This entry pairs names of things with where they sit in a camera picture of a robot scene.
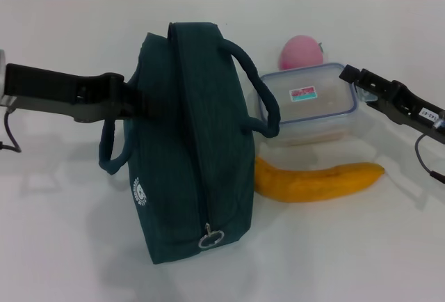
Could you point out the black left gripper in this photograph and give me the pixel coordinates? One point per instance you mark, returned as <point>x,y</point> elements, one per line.
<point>52,83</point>

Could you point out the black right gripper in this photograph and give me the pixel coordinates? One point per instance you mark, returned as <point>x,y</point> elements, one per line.
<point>413,107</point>

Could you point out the clear blue-rimmed food container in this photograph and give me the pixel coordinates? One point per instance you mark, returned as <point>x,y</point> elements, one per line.
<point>313,114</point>

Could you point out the dark teal insulated lunch bag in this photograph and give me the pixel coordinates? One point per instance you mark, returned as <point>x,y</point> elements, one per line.
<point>194,142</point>

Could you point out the pink peach toy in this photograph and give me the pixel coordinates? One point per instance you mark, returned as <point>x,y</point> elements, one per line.
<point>299,51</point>

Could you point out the yellow banana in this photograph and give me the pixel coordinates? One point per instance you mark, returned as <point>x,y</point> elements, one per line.
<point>313,183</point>

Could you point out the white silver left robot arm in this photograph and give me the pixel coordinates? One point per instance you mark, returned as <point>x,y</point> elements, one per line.
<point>2,72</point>

